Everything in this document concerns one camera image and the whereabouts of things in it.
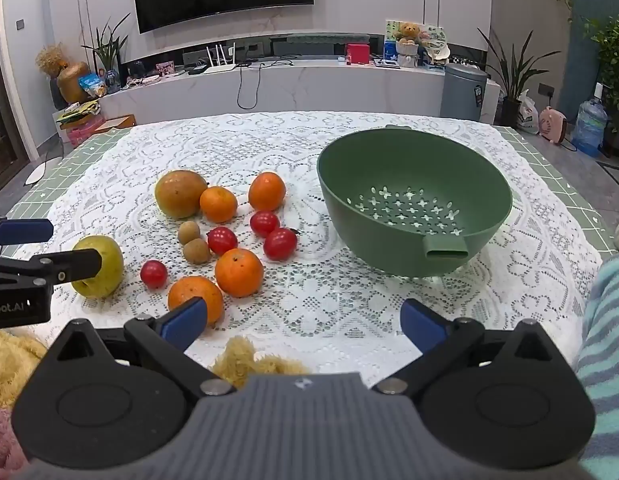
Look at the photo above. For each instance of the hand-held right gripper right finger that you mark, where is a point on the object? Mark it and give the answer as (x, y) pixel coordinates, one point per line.
(420, 327)

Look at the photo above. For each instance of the blue carton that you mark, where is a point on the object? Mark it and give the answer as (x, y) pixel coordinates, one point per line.
(389, 51)

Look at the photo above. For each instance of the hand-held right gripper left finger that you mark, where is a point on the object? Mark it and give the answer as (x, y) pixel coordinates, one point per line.
(184, 324)

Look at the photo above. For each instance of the mango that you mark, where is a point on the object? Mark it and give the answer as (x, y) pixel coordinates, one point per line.
(177, 192)

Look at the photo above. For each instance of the cardboard box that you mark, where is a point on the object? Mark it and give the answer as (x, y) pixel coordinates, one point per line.
(116, 122)

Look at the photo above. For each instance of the red tomato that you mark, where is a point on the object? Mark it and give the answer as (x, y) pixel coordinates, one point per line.
(154, 274)
(280, 243)
(222, 240)
(264, 223)

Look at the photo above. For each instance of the pink plush cloth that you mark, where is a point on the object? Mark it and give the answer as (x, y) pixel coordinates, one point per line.
(1, 440)

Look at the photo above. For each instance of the white power strip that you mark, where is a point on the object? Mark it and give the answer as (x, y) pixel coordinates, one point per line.
(142, 80)

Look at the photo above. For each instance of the black set-top box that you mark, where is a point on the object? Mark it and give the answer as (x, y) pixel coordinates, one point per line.
(198, 70)

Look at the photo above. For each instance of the striped teal blanket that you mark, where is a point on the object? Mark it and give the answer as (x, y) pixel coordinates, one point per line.
(607, 335)

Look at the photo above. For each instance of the green ivy plant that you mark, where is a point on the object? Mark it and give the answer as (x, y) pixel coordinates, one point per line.
(612, 50)

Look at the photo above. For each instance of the red box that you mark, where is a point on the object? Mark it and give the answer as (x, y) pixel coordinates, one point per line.
(357, 55)

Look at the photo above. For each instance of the long-leaf plant in black pot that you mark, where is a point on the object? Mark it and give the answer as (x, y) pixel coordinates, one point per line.
(512, 110)

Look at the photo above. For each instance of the black wall socket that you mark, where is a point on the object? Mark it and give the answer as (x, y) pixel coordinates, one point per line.
(546, 90)

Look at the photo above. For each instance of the white router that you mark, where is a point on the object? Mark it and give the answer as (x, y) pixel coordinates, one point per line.
(220, 62)

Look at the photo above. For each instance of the pink photo frame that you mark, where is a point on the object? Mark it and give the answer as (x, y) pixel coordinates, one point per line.
(165, 68)

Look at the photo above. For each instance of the stack of papers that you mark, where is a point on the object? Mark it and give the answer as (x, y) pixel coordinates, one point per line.
(76, 112)

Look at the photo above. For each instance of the blue snack packet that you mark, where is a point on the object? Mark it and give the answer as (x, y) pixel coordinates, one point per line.
(91, 86)

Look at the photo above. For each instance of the grey trash bin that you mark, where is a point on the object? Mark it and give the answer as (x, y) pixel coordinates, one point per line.
(463, 92)

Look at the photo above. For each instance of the pink storage box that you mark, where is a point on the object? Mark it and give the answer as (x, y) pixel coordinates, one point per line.
(81, 132)

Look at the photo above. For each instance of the green picture board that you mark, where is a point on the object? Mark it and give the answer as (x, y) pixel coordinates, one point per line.
(432, 35)

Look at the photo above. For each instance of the green colander bowl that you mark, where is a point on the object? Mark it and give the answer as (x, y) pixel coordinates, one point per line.
(389, 240)

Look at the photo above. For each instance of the gold vase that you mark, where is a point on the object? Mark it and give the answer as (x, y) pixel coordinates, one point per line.
(71, 82)

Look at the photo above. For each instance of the pink heater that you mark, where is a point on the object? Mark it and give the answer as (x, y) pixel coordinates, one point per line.
(552, 127)

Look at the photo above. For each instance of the blue water bottle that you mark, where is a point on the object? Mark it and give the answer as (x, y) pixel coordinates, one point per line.
(589, 127)

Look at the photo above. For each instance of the small brown longan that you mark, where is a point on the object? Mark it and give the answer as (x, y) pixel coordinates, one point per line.
(189, 232)

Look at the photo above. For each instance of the green plant in glass vase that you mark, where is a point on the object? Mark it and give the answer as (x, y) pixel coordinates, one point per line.
(109, 50)

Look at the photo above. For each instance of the white marble television console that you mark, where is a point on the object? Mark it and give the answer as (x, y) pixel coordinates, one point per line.
(314, 90)

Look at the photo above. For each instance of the white paper fan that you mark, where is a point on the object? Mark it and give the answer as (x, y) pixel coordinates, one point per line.
(436, 51)

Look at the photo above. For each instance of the dried yellow flowers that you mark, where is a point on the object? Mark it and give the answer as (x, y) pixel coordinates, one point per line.
(51, 57)

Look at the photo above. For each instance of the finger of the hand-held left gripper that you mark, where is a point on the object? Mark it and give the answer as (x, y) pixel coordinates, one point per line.
(76, 264)
(26, 230)

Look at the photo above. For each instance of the yellow-green pear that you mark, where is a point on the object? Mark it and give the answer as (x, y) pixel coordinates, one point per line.
(109, 275)

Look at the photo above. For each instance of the white plastic bag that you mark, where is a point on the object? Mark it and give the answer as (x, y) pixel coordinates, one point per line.
(528, 116)

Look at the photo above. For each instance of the orange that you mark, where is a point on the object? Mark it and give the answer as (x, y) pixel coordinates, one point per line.
(189, 291)
(267, 191)
(218, 204)
(239, 272)

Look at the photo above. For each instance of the white lace tablecloth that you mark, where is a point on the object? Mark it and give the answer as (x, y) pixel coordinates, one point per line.
(289, 150)

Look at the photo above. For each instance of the brown teddy bear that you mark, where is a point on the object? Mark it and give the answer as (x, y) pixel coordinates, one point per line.
(407, 32)

